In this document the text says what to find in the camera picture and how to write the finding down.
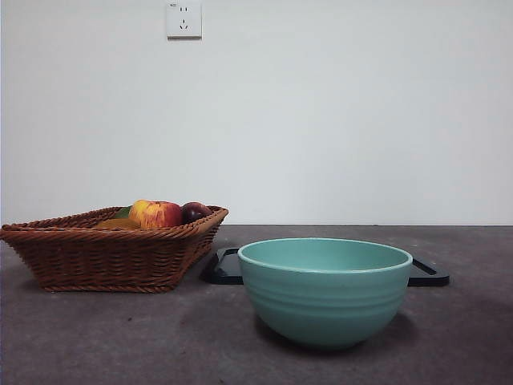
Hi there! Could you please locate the teal ribbed bowl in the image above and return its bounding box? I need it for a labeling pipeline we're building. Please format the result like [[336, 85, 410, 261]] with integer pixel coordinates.
[[236, 237, 414, 352]]

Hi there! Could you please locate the brown kiwi fruit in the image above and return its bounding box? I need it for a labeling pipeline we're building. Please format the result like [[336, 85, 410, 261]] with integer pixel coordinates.
[[95, 217, 141, 230]]

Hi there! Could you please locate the dark red plum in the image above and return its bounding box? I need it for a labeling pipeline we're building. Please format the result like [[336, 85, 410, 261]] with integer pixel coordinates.
[[180, 201, 212, 225]]

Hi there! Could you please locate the black rectangular tray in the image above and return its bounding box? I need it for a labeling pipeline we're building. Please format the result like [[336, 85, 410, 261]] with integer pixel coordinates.
[[199, 247, 450, 287]]

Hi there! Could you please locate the red yellow apple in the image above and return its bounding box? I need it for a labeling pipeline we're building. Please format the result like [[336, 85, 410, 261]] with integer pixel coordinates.
[[128, 199, 184, 229]]

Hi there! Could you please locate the brown wicker basket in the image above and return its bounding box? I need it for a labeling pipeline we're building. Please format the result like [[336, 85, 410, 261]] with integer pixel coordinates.
[[0, 205, 229, 293]]

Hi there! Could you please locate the white wall socket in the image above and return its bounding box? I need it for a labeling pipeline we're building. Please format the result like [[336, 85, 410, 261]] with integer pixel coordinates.
[[167, 1, 203, 41]]

